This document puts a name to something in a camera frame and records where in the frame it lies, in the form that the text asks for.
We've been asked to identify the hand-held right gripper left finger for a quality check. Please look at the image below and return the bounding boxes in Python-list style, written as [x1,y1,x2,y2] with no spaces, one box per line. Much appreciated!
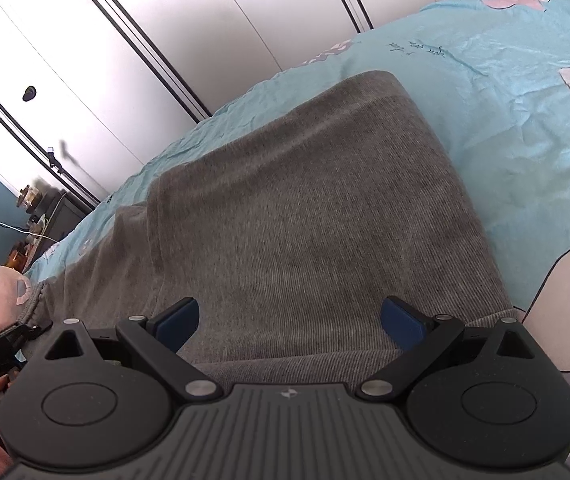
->
[40,296,223,403]

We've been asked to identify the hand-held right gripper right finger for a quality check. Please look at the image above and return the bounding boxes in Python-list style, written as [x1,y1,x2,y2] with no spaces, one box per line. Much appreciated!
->
[355,297,538,403]

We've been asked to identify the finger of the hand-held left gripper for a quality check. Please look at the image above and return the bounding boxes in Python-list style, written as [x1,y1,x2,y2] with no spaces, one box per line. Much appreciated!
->
[0,322,52,357]

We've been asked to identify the grey pants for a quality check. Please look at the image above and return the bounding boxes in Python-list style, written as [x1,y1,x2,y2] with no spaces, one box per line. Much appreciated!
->
[17,70,520,397]

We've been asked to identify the dark nightstand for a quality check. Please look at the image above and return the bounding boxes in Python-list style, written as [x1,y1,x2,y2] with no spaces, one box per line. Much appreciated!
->
[27,192,86,257]

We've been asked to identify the glass jar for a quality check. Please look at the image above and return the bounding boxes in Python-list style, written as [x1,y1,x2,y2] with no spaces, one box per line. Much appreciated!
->
[19,185,42,212]

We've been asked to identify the light blue printed bedsheet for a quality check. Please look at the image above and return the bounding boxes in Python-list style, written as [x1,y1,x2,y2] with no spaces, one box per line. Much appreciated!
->
[0,0,570,480]

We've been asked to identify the white wardrobe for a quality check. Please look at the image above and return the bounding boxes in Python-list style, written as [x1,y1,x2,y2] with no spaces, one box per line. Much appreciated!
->
[0,0,455,207]

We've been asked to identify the white cable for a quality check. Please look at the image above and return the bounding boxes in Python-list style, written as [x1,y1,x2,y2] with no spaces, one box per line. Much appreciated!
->
[0,218,54,239]

